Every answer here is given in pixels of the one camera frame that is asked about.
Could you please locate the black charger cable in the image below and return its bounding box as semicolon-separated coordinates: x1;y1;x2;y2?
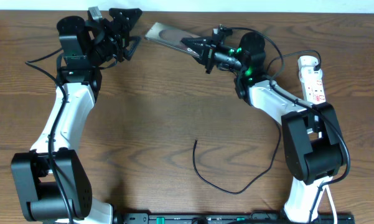
192;49;322;195

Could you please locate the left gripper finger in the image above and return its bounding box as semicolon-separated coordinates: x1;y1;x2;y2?
123;35;141;60
109;8;143;31

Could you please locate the white power strip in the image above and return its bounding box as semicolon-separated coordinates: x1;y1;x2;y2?
299;67;326;105

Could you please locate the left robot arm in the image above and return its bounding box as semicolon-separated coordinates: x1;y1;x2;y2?
11;7;142;223

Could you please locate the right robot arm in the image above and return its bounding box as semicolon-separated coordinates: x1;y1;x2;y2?
181;27;351;223

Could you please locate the white charger adapter plug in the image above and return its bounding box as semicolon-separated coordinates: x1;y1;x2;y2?
297;55;320;71

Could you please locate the Galaxy smartphone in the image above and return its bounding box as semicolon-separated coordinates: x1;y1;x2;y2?
145;22;199;58

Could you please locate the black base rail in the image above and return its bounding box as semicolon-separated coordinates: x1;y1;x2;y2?
121;212;355;224

